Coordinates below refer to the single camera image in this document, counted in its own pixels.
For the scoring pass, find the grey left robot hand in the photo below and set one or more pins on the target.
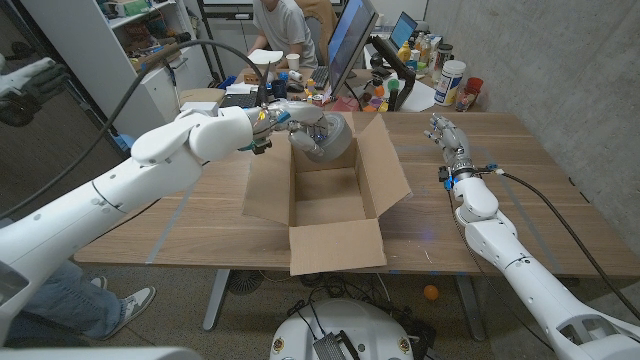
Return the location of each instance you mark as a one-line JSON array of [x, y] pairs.
[[300, 117]]

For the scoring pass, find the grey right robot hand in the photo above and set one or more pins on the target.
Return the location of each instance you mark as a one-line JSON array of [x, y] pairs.
[[455, 145]]

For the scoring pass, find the grey tape roll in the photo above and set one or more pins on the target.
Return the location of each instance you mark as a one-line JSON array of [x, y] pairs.
[[340, 132]]

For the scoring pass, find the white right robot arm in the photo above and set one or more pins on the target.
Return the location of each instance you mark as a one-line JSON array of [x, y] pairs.
[[535, 285]]

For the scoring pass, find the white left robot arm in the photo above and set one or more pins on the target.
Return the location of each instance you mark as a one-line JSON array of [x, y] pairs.
[[125, 190]]

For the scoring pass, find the soda can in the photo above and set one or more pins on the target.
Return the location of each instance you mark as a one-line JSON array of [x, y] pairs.
[[317, 98]]

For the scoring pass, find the dark blue mug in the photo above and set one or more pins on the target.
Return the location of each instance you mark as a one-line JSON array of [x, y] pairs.
[[278, 88]]

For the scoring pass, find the black keyboard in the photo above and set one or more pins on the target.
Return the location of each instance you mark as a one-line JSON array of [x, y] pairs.
[[320, 77]]

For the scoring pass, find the white paper cup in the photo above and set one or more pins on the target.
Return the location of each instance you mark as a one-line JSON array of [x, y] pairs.
[[293, 61]]

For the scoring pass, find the black laptop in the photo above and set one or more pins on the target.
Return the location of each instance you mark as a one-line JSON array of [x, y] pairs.
[[240, 100]]

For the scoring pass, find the white labelled canister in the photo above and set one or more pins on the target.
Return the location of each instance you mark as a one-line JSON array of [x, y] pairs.
[[449, 82]]

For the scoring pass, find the white paper plate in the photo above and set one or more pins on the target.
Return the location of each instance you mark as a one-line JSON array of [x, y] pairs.
[[267, 56]]

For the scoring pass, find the green ball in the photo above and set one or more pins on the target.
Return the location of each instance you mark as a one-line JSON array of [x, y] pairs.
[[393, 84]]

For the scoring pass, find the dark lidded jar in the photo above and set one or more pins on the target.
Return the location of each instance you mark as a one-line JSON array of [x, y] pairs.
[[442, 57]]

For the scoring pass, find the black computer monitor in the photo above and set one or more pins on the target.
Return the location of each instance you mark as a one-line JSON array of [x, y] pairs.
[[347, 40]]

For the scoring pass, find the black monitor stand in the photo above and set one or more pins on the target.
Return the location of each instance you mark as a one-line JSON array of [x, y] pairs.
[[400, 70]]

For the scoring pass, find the seated person in grey shirt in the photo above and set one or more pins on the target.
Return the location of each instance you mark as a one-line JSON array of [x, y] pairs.
[[285, 25]]

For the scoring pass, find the open cardboard box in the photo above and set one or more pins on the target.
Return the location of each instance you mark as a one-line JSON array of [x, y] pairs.
[[325, 210]]

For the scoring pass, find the white power box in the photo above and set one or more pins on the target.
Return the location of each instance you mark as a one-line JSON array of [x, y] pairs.
[[200, 106]]

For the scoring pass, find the wooden chair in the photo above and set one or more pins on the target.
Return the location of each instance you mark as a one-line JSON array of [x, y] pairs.
[[322, 15]]

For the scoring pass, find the yellow bottle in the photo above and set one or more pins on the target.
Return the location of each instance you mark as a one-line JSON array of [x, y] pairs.
[[404, 52]]

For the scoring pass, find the laptop with blue screen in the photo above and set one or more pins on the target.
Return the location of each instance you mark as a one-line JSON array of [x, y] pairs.
[[402, 29]]

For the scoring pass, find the orange ball on floor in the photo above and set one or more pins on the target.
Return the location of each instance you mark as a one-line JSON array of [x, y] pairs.
[[431, 292]]

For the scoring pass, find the cardboard box with print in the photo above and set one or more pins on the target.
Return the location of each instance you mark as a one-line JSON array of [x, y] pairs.
[[150, 62]]

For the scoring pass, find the grey table leg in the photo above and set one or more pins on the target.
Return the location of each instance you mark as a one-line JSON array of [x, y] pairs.
[[470, 307], [216, 300]]

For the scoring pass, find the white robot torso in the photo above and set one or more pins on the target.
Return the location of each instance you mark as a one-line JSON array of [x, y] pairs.
[[350, 325]]

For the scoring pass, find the white shelf cabinet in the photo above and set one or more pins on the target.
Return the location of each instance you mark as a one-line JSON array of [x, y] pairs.
[[90, 55]]

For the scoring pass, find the standing person in jeans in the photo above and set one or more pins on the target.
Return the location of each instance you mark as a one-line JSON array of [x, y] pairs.
[[65, 300]]

